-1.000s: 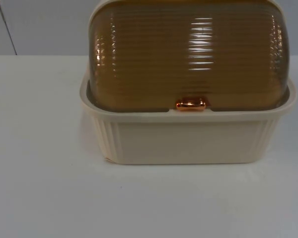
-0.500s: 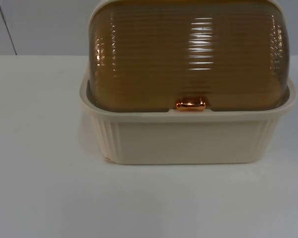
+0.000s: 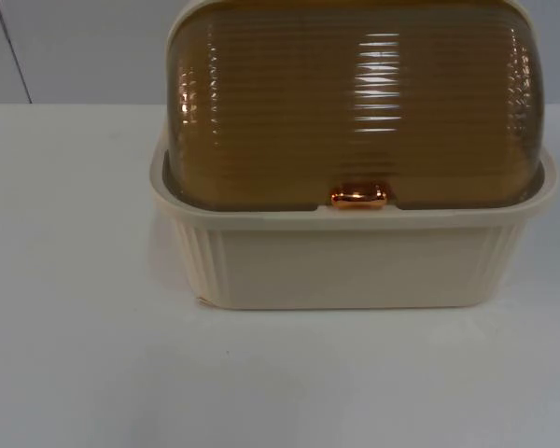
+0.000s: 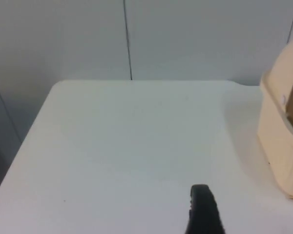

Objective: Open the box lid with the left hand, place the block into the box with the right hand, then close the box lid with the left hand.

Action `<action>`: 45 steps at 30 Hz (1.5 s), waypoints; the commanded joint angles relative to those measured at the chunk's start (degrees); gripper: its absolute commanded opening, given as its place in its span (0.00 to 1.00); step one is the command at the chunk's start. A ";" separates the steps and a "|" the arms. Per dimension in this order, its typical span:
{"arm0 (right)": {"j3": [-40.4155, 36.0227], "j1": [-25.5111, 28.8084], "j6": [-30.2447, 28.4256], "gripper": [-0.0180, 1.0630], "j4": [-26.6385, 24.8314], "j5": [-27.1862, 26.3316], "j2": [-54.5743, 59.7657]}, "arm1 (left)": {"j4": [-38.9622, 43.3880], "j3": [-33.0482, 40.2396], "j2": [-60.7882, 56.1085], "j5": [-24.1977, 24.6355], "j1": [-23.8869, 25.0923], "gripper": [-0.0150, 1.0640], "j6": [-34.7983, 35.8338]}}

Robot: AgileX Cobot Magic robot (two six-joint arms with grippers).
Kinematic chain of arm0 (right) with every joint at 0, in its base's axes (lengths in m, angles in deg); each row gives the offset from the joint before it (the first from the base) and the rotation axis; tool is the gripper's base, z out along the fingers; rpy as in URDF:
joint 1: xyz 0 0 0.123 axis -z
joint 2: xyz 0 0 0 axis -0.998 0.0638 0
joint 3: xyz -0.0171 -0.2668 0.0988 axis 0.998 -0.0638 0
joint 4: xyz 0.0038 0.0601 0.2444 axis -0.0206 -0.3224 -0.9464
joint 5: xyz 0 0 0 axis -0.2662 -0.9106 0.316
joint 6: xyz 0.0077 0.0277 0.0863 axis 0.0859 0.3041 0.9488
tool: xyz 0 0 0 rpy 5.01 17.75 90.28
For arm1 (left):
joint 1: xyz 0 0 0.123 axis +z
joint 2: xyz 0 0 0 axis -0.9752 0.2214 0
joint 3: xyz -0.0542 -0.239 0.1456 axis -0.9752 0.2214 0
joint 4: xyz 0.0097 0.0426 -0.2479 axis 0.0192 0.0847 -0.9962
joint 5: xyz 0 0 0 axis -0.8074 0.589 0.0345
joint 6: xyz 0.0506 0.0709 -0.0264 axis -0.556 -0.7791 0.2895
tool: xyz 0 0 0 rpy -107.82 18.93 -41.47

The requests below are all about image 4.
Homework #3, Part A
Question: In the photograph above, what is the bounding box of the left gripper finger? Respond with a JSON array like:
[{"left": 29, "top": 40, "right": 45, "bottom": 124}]
[{"left": 184, "top": 184, "right": 226, "bottom": 234}]

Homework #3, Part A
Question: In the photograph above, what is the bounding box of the cream box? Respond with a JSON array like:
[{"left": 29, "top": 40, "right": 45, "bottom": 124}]
[{"left": 256, "top": 70, "right": 293, "bottom": 202}]

